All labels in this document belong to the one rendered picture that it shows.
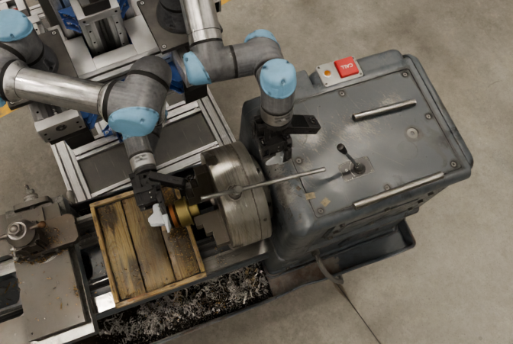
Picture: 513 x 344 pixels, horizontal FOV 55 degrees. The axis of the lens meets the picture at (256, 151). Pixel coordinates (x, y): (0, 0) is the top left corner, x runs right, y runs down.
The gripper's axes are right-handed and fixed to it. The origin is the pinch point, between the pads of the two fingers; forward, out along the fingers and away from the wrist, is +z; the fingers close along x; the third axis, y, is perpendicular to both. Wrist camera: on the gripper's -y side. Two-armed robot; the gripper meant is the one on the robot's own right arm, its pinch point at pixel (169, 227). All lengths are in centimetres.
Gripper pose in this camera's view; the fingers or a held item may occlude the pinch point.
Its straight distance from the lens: 151.3
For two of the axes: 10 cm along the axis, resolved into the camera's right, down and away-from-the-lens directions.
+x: 0.7, -3.8, -9.2
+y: -9.4, 3.0, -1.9
